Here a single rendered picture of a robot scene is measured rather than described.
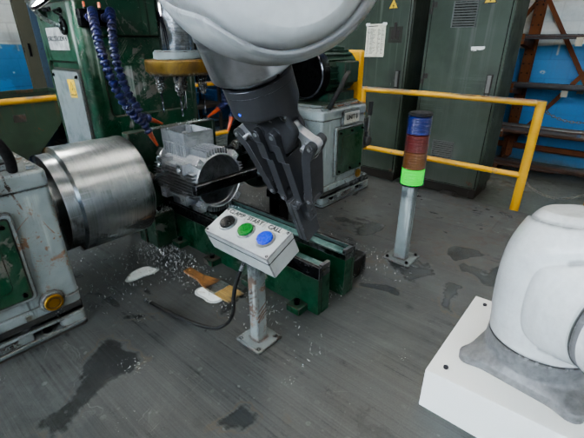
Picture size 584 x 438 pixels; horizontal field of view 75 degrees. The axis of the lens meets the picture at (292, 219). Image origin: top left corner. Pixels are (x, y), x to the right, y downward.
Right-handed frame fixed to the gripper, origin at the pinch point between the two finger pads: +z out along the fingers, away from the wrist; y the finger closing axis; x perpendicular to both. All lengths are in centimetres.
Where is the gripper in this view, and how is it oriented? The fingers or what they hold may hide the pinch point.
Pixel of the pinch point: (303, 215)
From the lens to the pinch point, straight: 52.0
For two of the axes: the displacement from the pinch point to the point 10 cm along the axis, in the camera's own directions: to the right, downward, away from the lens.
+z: 2.6, 7.1, 6.5
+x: -6.1, 6.5, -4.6
